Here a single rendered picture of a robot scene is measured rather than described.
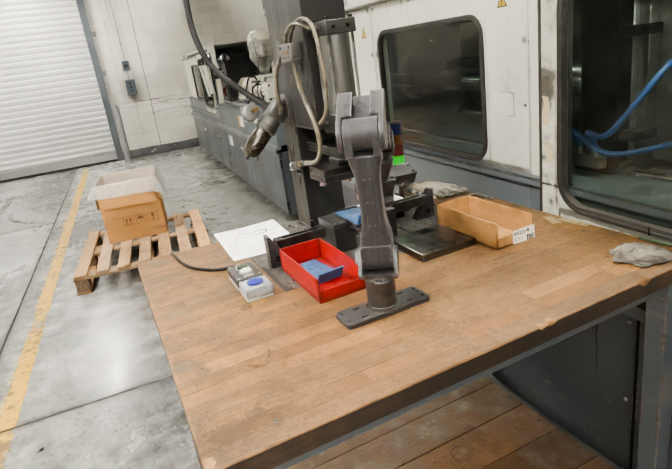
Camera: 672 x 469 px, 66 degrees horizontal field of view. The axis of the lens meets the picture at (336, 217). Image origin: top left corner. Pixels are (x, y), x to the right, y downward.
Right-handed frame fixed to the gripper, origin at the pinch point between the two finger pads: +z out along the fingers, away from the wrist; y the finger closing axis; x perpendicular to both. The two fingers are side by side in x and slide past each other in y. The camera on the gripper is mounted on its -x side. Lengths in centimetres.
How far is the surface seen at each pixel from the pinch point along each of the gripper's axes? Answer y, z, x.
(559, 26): 9, -44, -55
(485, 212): -7.2, 3.0, -35.8
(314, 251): 1.5, 10.1, 14.4
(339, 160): 13.7, -9.5, 3.3
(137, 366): 82, 161, 65
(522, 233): -23.0, -4.2, -32.8
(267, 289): -9.9, 5.4, 32.4
